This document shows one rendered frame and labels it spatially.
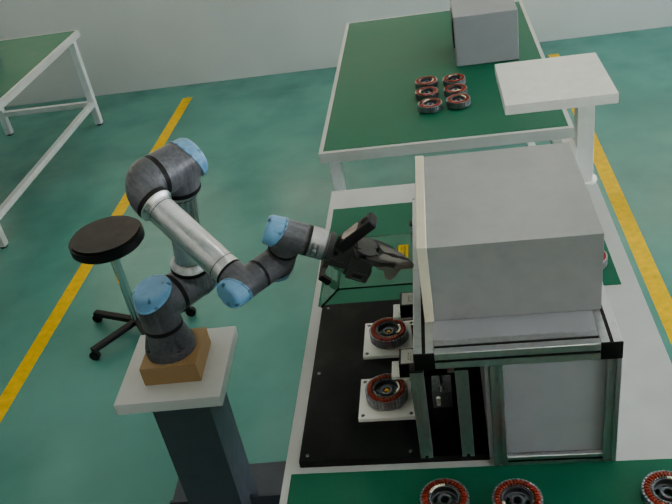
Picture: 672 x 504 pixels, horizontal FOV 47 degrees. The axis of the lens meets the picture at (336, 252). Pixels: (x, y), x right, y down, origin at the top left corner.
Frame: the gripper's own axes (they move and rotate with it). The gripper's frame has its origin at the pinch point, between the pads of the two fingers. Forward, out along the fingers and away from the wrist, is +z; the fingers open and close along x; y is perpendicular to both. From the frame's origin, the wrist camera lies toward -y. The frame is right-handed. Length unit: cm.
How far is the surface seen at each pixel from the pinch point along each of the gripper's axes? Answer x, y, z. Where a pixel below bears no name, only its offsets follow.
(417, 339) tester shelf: 20.3, 6.0, 4.0
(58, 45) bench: -373, 148, -214
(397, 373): 5.5, 30.3, 7.4
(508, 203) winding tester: -1.0, -22.0, 16.0
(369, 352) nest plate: -14.7, 43.2, 3.0
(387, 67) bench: -250, 46, 4
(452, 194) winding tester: -7.5, -16.7, 4.9
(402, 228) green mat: -85, 42, 12
